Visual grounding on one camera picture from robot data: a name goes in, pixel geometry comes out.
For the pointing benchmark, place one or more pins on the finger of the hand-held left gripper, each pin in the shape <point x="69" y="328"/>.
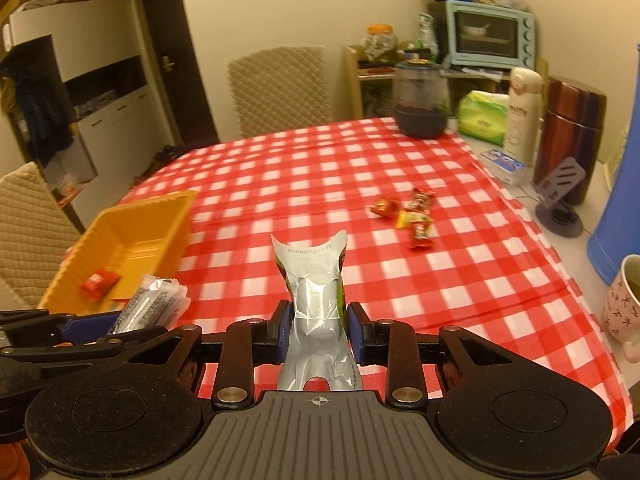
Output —
<point x="85" y="327"/>
<point x="60" y="355"/>

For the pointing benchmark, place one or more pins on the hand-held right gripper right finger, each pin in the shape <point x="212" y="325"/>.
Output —
<point x="355" y="327"/>

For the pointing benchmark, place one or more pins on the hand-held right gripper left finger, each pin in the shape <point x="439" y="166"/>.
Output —
<point x="282" y="327"/>

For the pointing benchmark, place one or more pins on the silver green snack packet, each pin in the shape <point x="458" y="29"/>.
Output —
<point x="315" y="300"/>

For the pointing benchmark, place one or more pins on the red white-label snack packet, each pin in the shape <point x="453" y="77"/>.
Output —
<point x="98" y="282"/>

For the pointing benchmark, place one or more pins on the black silver snack packet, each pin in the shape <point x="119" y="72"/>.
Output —
<point x="147" y="305"/>

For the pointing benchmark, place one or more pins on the yellow plastic tray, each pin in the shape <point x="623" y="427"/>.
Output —
<point x="145" y="245"/>

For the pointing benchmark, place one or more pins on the red gold snack packet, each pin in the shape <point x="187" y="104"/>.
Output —
<point x="420" y="236"/>

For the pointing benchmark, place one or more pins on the green yellow candy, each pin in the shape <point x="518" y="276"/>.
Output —
<point x="412" y="217"/>

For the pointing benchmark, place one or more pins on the small red candy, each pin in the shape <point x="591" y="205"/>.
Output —
<point x="385" y="206"/>
<point x="420" y="199"/>

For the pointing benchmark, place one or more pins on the red checkered tablecloth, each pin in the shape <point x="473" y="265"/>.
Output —
<point x="450" y="300"/>

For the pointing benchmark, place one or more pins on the row of shoes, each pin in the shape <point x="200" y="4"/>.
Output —
<point x="165" y="155"/>

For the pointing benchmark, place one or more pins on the white cabinet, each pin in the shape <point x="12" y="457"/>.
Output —
<point x="115" y="115"/>

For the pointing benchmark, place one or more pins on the blue white box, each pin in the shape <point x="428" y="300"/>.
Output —
<point x="502" y="162"/>

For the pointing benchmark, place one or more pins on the hanging dark clothes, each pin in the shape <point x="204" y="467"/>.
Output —
<point x="40" y="110"/>

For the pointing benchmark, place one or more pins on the dark glass jar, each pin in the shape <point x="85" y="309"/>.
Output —
<point x="420" y="105"/>

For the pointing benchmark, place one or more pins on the beige quilted chair back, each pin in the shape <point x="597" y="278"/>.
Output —
<point x="280" y="90"/>

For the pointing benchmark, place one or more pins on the green tissue pack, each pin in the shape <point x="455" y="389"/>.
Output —
<point x="482" y="117"/>

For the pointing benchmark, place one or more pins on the wooden shelf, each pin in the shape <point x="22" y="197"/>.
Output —
<point x="352" y="80"/>

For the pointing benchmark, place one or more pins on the grey phone stand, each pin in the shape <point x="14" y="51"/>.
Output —
<point x="560" y="175"/>

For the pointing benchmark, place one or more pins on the white patterned mug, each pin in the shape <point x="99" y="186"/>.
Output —
<point x="617" y="310"/>

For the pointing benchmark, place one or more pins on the white thermos bottle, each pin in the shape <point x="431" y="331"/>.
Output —
<point x="522" y="120"/>

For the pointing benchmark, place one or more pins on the blue thermos jug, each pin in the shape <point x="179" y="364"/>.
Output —
<point x="617" y="240"/>

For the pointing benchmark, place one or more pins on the dark door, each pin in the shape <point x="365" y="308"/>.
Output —
<point x="170" y="60"/>

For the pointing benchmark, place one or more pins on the candy jar orange lid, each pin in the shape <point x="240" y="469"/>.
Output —
<point x="381" y="42"/>

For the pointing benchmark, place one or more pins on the brown steel thermos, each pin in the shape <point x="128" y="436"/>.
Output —
<point x="570" y="120"/>

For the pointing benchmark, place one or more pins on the green snack bag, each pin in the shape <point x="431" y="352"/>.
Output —
<point x="426" y="35"/>

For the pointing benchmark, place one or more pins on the black box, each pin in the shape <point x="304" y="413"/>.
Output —
<point x="442" y="25"/>

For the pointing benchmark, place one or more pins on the blue toaster oven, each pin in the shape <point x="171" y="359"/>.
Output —
<point x="487" y="35"/>

